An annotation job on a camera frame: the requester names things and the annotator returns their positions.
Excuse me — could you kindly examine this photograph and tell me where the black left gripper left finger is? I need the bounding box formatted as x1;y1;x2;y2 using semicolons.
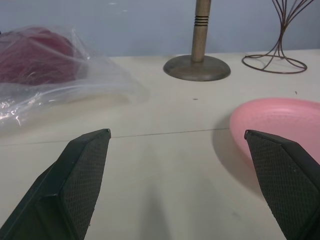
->
0;128;112;240

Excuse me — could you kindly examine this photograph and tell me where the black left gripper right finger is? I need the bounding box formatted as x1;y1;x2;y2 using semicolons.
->
243;129;320;240

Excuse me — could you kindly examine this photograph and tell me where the pink plate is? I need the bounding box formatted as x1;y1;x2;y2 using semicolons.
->
229;97;320;170

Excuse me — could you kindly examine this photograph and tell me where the red fruit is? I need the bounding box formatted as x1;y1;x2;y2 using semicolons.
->
0;26;77;86

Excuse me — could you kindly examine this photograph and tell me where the clear plastic bag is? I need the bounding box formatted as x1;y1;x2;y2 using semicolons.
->
0;25;148;135

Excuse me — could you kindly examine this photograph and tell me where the wooden stand with round base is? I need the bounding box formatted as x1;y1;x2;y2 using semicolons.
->
163;0;231;82

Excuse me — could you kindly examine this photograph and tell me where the brown wire stand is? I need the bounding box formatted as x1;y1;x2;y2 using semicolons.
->
241;0;315;74

